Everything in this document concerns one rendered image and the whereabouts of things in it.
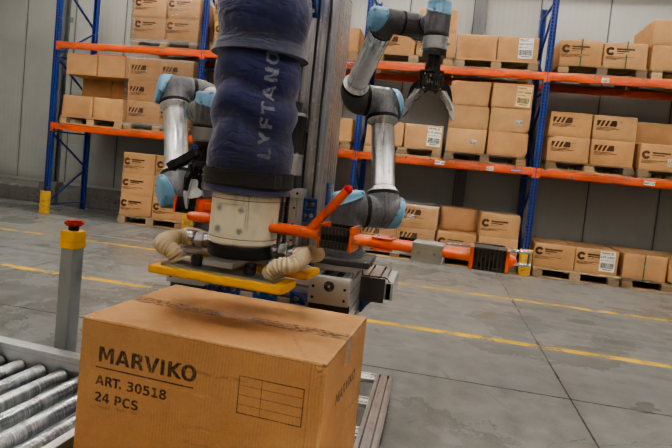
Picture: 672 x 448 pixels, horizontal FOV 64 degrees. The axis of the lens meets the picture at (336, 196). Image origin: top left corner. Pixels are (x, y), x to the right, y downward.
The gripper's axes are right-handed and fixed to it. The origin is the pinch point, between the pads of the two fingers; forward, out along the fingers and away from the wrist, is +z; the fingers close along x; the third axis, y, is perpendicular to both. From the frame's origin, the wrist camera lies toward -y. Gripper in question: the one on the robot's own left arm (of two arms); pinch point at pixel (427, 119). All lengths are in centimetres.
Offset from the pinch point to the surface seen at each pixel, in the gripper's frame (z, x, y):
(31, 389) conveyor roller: 98, -115, 19
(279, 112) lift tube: 6, -33, 46
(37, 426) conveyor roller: 99, -98, 37
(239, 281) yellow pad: 45, -36, 54
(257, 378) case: 64, -28, 60
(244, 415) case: 72, -30, 60
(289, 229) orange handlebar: 33, -28, 43
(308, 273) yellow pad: 45, -24, 36
